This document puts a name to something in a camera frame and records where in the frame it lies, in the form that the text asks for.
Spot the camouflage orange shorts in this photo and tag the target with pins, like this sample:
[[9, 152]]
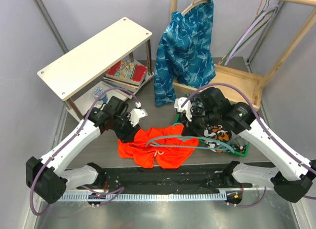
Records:
[[218, 132]]

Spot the red patterned book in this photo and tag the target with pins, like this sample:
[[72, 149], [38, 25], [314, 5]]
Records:
[[127, 72]]

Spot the lilac hanger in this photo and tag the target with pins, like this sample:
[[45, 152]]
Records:
[[249, 31]]

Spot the blue patterned shorts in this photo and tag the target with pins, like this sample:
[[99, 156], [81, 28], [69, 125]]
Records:
[[183, 53]]

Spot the wooden clothes rack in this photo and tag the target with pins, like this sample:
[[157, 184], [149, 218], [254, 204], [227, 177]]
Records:
[[252, 85]]

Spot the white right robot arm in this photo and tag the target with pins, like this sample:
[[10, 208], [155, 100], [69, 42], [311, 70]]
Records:
[[292, 175]]

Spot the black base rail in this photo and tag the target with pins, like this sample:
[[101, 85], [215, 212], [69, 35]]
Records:
[[187, 179]]

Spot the green plastic tray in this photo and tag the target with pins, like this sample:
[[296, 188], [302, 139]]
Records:
[[218, 106]]

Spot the teal hanger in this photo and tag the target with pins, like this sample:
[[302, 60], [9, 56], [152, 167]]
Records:
[[171, 138]]

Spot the stack of books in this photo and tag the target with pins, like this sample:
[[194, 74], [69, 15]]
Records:
[[132, 88]]

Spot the wooden hanger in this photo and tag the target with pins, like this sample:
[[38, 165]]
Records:
[[193, 4]]

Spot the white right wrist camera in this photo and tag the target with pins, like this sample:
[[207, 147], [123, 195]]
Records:
[[183, 106]]

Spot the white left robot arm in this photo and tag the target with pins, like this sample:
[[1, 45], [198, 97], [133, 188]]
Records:
[[49, 177]]

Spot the blue patterned tape roll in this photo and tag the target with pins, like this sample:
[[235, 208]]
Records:
[[100, 95]]

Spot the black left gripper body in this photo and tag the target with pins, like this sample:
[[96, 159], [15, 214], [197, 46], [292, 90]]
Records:
[[123, 128]]

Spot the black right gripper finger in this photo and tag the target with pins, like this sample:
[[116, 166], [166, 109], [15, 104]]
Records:
[[183, 120], [190, 132]]

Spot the green hanger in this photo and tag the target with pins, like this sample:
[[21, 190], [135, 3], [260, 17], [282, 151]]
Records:
[[249, 36]]

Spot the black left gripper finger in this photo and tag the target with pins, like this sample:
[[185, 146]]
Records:
[[135, 135], [125, 139]]

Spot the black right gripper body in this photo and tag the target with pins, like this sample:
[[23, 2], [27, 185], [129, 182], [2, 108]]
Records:
[[200, 120]]

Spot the white two-tier shelf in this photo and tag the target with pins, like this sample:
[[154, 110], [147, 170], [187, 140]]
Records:
[[75, 70]]

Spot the white slotted cable duct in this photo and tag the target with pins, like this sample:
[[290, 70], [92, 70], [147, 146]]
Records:
[[92, 197]]

